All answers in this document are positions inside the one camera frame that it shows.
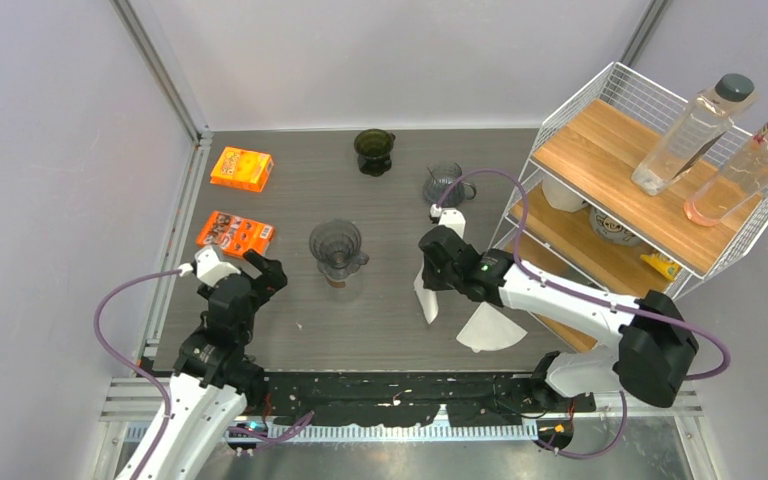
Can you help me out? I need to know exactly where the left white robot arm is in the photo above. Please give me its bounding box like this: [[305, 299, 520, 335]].
[[118, 247, 288, 479]]

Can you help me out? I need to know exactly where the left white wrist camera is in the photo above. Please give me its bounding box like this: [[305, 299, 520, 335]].
[[177, 245, 241, 287]]

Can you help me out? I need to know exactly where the patterned ceramic bowl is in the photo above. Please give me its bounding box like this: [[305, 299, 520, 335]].
[[589, 206, 642, 247]]

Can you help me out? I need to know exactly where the glass carafe with leather collar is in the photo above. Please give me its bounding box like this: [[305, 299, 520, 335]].
[[323, 274, 364, 304]]

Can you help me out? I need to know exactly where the dark green glass dripper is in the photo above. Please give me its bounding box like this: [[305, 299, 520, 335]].
[[353, 128, 396, 177]]

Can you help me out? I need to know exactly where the white wire wooden shelf rack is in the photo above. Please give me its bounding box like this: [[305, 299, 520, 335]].
[[486, 61, 768, 356]]

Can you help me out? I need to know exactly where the grey glass dripper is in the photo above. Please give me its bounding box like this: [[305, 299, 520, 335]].
[[308, 219, 370, 282]]

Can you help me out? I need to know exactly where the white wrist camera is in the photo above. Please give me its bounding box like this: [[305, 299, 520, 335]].
[[177, 245, 241, 287], [429, 204, 466, 238]]

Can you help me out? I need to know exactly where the white ceramic cup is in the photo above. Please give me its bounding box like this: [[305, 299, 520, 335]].
[[541, 176, 588, 213]]

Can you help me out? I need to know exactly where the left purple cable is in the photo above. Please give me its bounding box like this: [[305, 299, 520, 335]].
[[93, 268, 316, 480]]

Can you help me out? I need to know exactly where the yellow snack packet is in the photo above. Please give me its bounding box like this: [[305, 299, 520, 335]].
[[640, 251, 682, 282]]

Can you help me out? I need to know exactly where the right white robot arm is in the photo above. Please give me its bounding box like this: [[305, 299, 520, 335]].
[[418, 225, 699, 411]]

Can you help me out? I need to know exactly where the orange box upper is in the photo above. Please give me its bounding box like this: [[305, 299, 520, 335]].
[[210, 147, 274, 193]]

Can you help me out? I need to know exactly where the grey glass pitcher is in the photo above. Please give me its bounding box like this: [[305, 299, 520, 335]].
[[421, 162, 477, 208]]

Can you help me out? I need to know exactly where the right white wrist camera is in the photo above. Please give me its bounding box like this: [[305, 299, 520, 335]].
[[429, 204, 466, 238]]

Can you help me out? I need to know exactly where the clear bottle grey cap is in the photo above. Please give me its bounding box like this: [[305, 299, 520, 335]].
[[631, 73, 756, 196]]

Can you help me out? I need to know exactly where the white paper coffee filter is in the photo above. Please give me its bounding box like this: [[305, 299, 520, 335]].
[[413, 267, 439, 325]]

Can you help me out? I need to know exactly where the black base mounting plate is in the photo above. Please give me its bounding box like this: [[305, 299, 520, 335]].
[[244, 371, 595, 427]]

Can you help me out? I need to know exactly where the orange razor box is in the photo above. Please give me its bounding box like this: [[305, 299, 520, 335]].
[[196, 211, 275, 259]]

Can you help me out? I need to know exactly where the pink liquid bottle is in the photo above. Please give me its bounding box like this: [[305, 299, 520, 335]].
[[683, 121, 768, 226]]

